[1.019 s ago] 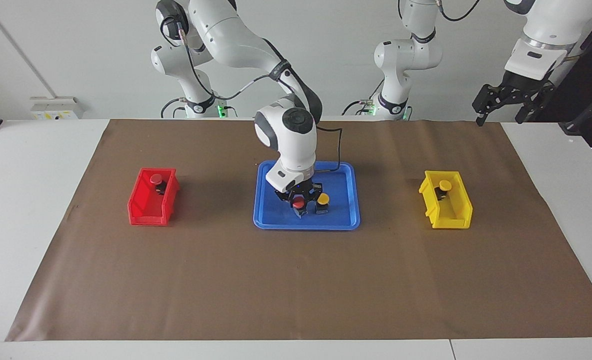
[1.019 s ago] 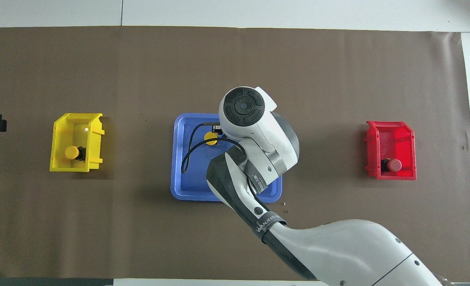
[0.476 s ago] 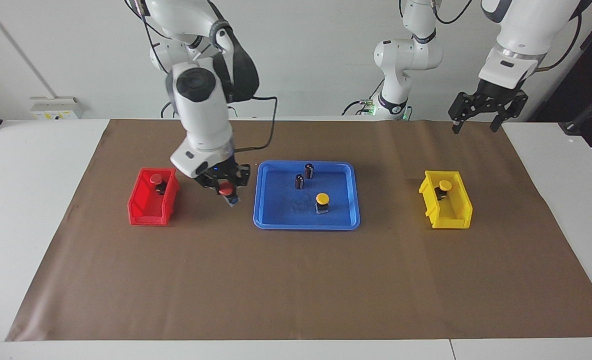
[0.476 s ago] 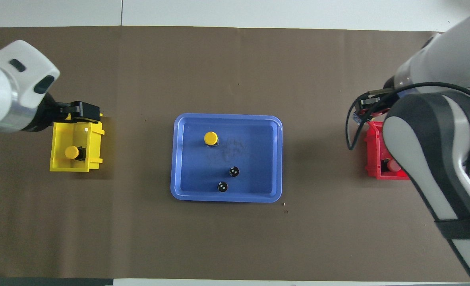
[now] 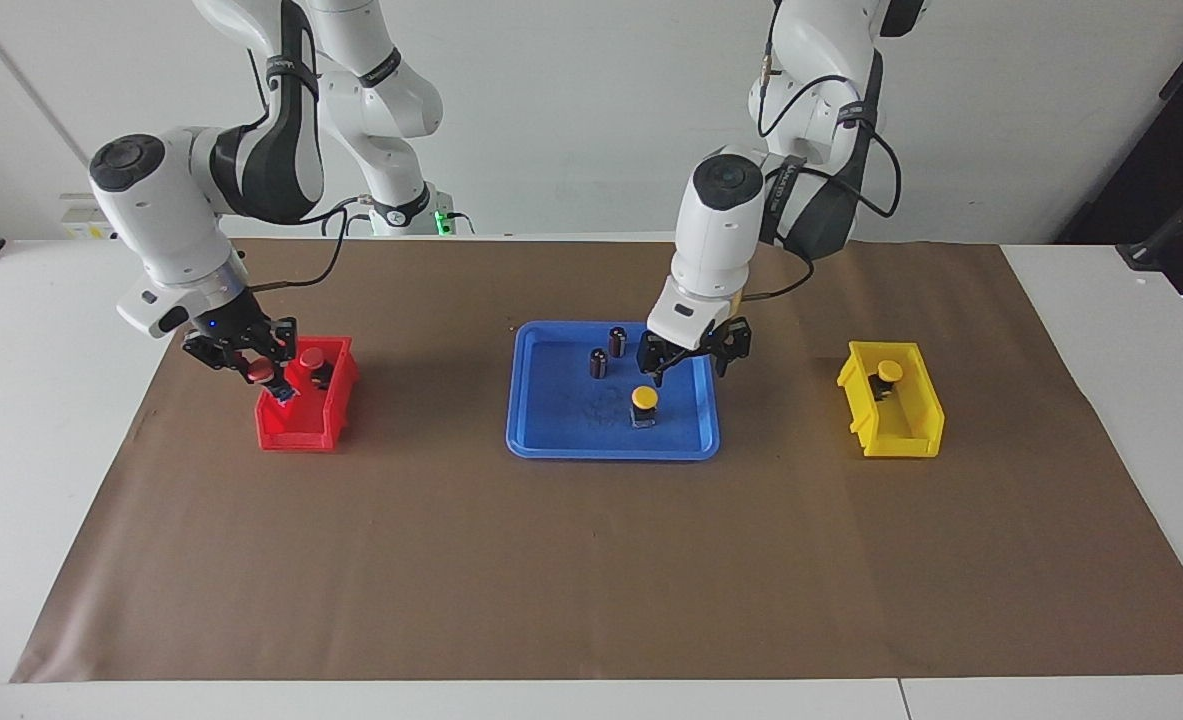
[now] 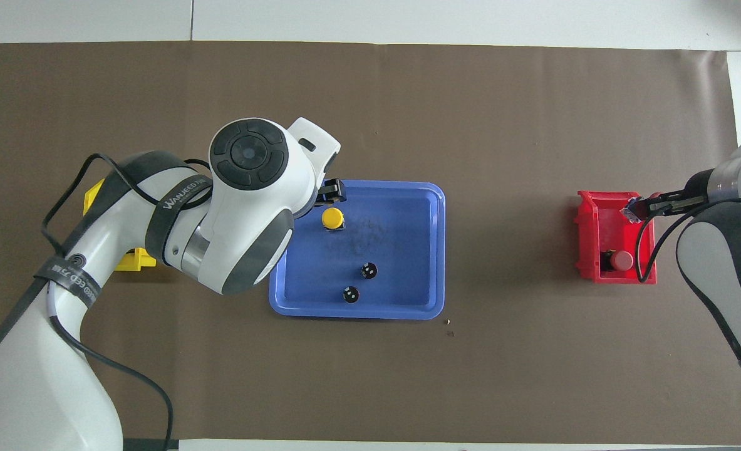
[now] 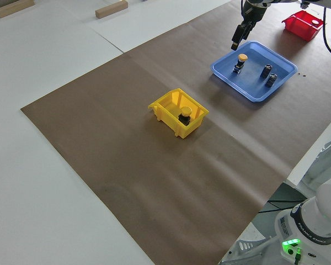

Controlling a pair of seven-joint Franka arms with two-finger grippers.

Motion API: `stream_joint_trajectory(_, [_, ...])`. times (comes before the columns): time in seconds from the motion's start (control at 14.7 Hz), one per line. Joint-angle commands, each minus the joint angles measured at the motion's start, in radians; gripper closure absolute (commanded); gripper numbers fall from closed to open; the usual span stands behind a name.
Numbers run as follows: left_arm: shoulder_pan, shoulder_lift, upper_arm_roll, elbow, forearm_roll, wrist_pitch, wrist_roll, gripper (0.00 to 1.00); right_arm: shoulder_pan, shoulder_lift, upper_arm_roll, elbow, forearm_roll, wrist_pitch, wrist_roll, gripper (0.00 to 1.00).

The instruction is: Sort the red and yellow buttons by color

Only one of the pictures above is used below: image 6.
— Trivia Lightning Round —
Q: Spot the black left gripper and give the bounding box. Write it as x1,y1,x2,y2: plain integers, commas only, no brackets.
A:
313,179,347,207

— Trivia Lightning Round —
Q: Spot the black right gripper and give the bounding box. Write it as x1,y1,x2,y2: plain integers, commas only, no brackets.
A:
641,172,714,217

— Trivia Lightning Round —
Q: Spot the red plastic bin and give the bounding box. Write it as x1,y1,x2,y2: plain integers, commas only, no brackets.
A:
574,190,657,284

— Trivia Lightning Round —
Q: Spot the blue plastic tray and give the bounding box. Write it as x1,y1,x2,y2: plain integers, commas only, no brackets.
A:
269,179,446,321

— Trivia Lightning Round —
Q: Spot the yellow plastic bin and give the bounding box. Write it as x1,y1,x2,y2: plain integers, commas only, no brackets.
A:
83,177,158,272

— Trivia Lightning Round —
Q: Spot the brown paper table mat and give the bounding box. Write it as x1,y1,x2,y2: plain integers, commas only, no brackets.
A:
0,41,741,442

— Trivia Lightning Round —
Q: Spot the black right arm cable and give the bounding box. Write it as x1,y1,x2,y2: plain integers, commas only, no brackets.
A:
635,197,741,284

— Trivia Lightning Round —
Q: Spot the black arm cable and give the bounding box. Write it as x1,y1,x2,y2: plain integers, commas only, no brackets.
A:
40,152,214,451
635,197,741,284

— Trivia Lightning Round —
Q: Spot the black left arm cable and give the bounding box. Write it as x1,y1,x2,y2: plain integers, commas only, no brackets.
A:
40,152,214,451

